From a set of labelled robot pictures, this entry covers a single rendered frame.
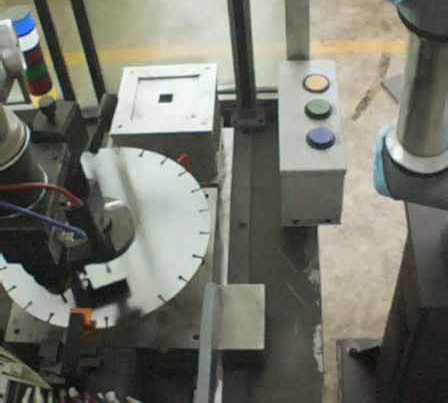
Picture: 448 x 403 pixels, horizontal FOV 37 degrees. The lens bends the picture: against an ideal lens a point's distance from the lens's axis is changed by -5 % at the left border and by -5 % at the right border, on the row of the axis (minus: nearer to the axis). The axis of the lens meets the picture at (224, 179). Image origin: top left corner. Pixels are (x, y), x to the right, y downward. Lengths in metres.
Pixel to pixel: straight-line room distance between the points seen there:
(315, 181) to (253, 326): 0.27
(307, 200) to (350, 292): 0.89
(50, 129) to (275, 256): 0.58
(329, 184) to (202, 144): 0.24
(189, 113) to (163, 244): 0.32
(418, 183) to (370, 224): 1.14
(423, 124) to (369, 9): 2.09
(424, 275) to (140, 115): 0.57
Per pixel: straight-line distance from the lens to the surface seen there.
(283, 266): 1.18
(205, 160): 1.24
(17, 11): 1.11
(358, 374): 1.90
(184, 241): 0.98
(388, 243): 2.14
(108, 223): 0.99
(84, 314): 0.91
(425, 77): 0.88
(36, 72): 1.15
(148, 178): 1.06
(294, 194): 1.16
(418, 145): 1.00
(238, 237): 1.21
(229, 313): 1.06
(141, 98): 1.27
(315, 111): 1.20
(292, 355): 1.10
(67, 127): 0.73
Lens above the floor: 1.74
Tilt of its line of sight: 49 degrees down
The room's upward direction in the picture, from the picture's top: 7 degrees counter-clockwise
